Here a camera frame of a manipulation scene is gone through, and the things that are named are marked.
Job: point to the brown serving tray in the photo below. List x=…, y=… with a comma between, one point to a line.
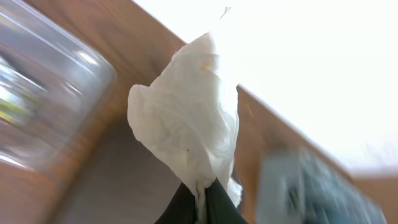
x=121, y=183

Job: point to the clear plastic container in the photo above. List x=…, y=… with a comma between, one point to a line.
x=50, y=82

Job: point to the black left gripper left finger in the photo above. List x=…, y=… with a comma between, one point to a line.
x=181, y=209

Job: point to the grey dishwasher rack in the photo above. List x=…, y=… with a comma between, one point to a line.
x=299, y=188

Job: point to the white tissue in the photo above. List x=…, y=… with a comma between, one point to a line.
x=188, y=119

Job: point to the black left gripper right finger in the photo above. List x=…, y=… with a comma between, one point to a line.
x=220, y=209

